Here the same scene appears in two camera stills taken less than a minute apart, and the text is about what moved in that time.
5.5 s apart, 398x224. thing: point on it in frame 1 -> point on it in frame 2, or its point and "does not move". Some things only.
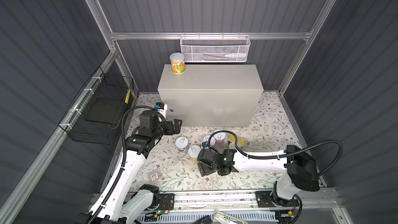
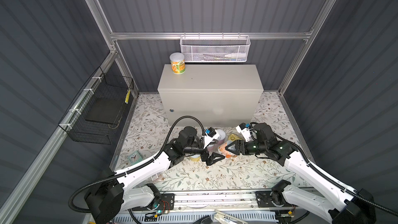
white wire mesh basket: x=215 y=49 does not move
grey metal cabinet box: x=211 y=95 does not move
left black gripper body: x=165 y=129 -> x=195 y=149
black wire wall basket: x=96 y=112 does not move
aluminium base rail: x=244 y=199 does not move
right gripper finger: x=204 y=169 -> x=240 y=147
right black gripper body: x=215 y=168 -> x=254 y=147
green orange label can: x=178 y=63 does not move
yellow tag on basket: x=127 y=98 does not move
